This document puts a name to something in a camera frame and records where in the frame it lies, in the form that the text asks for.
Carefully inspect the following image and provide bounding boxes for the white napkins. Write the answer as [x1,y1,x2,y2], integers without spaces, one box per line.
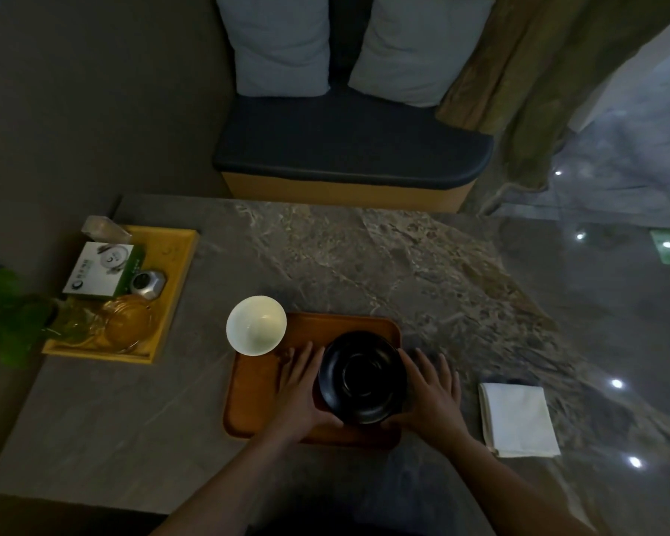
[478,382,562,459]

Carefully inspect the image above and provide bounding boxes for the orange wooden tray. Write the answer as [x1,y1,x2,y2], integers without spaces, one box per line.
[222,312,403,450]

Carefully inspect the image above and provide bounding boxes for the yellow tray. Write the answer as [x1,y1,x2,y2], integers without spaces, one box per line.
[42,224,201,366]

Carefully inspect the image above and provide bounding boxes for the silver metal call bell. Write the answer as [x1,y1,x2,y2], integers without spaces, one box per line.
[129,269,168,301]

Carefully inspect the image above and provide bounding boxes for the green leafy plant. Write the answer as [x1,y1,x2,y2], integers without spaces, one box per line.
[0,267,57,369]

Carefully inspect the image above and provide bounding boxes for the white cup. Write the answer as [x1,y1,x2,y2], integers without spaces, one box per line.
[226,295,287,358]

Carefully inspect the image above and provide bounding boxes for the person's left forearm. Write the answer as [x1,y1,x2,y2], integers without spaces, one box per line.
[150,424,313,536]

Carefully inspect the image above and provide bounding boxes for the person's left hand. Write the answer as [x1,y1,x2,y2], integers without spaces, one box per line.
[267,341,345,441]

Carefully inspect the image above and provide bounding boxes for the amber glass ashtray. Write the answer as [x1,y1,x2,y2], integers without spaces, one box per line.
[100,294,160,354]

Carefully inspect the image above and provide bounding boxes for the black saucer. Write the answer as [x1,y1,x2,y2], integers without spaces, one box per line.
[316,331,409,426]

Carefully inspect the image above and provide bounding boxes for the white and green box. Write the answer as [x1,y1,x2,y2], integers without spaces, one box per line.
[62,241,146,301]

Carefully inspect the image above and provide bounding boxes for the dark cushioned bench seat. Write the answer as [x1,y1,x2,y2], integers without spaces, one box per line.
[211,0,495,214]

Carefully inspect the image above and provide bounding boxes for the white pedestal block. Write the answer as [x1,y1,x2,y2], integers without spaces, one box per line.
[569,10,670,133]

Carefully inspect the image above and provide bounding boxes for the person's right hand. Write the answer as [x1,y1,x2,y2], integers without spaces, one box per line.
[380,346,470,450]

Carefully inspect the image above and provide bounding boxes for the clear plastic toothpick holder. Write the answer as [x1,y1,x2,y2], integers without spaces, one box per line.
[80,214,133,245]

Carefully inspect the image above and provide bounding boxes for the person's right forearm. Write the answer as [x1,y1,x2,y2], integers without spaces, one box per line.
[441,432,599,536]

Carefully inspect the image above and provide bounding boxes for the grey square pillow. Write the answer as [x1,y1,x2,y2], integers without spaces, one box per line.
[214,0,331,99]
[348,0,495,109]

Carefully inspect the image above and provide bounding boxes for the clear glass vase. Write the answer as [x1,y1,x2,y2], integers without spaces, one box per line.
[47,298,104,347]

